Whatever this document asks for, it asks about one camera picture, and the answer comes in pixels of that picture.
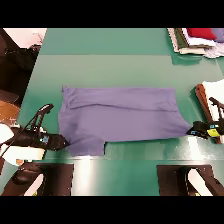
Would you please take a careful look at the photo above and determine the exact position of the brown garment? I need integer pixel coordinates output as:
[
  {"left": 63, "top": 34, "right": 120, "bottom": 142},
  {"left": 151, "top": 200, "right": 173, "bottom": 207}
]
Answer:
[{"left": 194, "top": 83, "right": 223, "bottom": 145}]

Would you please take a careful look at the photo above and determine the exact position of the white garment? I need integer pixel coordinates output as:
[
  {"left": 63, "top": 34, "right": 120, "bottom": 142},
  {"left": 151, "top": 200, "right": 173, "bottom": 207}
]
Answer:
[
  {"left": 181, "top": 29, "right": 218, "bottom": 48},
  {"left": 201, "top": 78, "right": 224, "bottom": 118}
]

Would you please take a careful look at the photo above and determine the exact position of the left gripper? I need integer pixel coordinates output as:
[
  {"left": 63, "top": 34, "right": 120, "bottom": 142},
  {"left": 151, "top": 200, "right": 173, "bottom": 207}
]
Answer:
[{"left": 39, "top": 133, "right": 70, "bottom": 152}]

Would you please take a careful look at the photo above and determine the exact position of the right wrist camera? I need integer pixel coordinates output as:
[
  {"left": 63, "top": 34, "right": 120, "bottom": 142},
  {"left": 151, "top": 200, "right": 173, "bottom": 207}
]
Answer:
[{"left": 208, "top": 96, "right": 224, "bottom": 122}]

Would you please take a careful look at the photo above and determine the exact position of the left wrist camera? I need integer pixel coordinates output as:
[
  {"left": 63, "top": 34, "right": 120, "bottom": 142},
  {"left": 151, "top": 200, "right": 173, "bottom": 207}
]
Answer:
[{"left": 27, "top": 103, "right": 55, "bottom": 132}]

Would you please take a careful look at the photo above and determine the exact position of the lilac garment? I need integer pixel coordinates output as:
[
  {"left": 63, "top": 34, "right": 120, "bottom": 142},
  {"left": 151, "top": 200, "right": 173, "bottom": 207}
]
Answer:
[{"left": 211, "top": 27, "right": 224, "bottom": 44}]

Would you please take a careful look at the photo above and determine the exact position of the green garment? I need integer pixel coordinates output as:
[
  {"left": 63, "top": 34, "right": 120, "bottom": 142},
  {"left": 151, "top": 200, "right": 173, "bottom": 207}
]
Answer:
[{"left": 174, "top": 27, "right": 190, "bottom": 50}]

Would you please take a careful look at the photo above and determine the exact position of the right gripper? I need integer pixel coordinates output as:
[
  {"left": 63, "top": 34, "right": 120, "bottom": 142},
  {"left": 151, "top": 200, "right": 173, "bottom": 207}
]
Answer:
[{"left": 185, "top": 120, "right": 223, "bottom": 139}]

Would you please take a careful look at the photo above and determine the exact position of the beige garment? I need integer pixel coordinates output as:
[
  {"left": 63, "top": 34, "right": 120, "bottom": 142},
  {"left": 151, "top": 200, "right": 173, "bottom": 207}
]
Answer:
[{"left": 167, "top": 27, "right": 207, "bottom": 56}]

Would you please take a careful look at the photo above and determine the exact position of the purple T-shirt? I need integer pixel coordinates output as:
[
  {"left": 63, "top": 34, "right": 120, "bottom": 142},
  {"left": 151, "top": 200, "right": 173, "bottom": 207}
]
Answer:
[{"left": 57, "top": 85, "right": 192, "bottom": 158}]

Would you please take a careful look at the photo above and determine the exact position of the pale grey garment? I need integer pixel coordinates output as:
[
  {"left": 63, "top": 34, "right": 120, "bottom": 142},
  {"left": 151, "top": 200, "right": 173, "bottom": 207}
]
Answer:
[{"left": 203, "top": 41, "right": 224, "bottom": 60}]

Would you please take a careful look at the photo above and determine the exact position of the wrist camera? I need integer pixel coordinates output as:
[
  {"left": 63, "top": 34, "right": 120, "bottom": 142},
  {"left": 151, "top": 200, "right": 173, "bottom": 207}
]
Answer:
[
  {"left": 27, "top": 103, "right": 55, "bottom": 132},
  {"left": 208, "top": 96, "right": 224, "bottom": 122}
]

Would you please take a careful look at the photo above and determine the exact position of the red garment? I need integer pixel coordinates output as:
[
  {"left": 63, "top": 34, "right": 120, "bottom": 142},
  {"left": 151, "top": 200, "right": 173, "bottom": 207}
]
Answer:
[{"left": 185, "top": 27, "right": 218, "bottom": 41}]

